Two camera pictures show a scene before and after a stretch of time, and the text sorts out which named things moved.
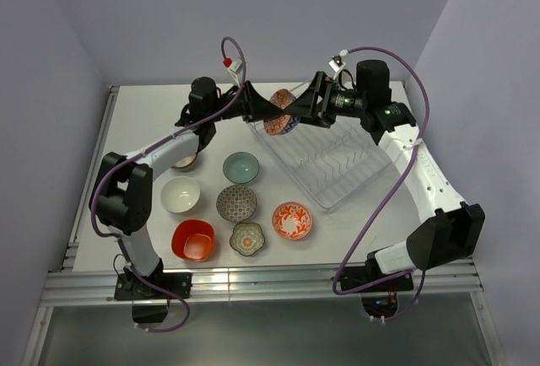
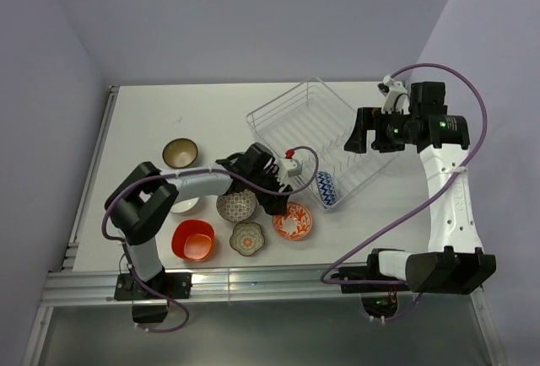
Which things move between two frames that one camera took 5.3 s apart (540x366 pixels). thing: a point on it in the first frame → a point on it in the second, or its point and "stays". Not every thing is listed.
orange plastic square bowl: [193, 239] stays
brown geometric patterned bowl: [236, 203] stays
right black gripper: [307, 103] → [371, 118]
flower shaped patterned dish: [247, 239] stays
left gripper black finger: [257, 108] → [272, 204]
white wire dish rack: [332, 163] stays
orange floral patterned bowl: [292, 220] stays
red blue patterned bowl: [282, 124] → [326, 187]
